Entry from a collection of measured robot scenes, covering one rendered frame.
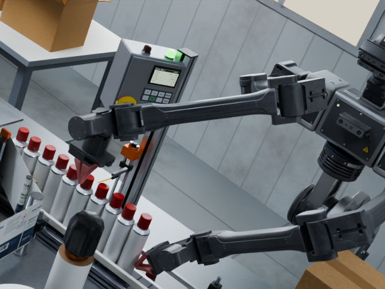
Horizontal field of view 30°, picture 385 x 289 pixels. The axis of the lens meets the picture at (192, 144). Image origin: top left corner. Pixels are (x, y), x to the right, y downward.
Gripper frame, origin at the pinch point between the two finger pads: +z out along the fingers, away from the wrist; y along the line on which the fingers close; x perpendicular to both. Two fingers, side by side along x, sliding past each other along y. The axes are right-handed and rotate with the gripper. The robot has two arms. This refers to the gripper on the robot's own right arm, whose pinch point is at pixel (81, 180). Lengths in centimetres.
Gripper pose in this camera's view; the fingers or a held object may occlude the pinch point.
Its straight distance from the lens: 180.9
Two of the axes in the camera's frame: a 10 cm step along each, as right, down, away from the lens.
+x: 4.5, -2.2, 8.6
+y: 8.1, 5.1, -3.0
